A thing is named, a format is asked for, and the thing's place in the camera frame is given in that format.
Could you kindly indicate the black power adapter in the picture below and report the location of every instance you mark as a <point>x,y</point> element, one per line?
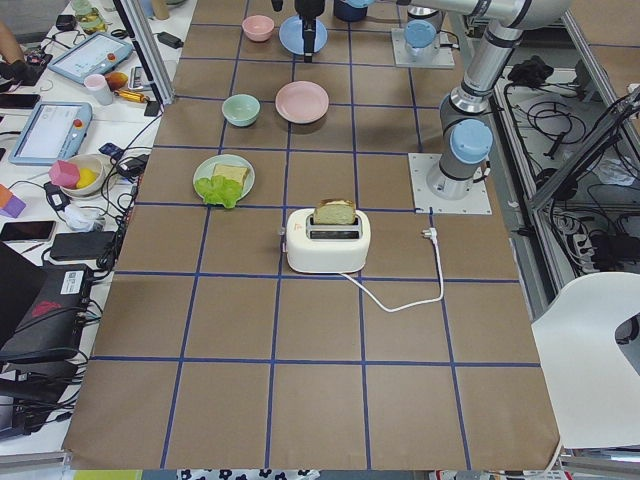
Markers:
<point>170,40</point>

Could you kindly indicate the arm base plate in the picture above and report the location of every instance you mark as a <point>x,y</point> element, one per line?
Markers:
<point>419,46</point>
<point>435,193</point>

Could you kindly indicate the pink cup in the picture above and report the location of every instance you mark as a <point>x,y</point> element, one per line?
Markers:
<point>98,87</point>

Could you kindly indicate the lettuce leaf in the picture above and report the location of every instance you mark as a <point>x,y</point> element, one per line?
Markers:
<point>219,190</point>

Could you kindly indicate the bowl with toy fruit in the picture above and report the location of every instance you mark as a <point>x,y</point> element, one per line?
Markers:
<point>81,176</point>

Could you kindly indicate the bread slice on plate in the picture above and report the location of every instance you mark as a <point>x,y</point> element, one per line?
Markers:
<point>235,173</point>

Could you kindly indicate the green bowl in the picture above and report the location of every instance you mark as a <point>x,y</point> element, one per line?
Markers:
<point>241,110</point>

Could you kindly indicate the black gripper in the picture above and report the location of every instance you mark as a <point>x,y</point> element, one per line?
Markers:
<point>309,10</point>

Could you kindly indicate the black smartphone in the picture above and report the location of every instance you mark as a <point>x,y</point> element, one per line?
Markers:
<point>28,231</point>

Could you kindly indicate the teach pendant tablet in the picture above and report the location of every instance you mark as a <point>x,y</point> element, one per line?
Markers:
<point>97,54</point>
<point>54,131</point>

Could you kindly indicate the green plate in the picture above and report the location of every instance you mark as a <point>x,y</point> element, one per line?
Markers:
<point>205,170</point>

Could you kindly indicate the dark blue pot with lid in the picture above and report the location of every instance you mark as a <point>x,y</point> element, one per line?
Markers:
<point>343,11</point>

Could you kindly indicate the bread slice in toaster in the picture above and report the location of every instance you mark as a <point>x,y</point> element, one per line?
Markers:
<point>334,212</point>

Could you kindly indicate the pink bowl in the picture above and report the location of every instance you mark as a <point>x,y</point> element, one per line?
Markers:
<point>258,28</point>

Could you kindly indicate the white chair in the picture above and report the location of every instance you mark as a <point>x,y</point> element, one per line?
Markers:
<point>593,388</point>

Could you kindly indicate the pink plate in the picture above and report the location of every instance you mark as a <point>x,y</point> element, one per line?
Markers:
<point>302,102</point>

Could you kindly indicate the black laptop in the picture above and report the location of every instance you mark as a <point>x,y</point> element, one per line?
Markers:
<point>44,310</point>

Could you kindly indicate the blue plate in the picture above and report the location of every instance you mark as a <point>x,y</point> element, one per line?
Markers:
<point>291,36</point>

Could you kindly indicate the white toaster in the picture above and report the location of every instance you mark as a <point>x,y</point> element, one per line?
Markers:
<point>326,249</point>

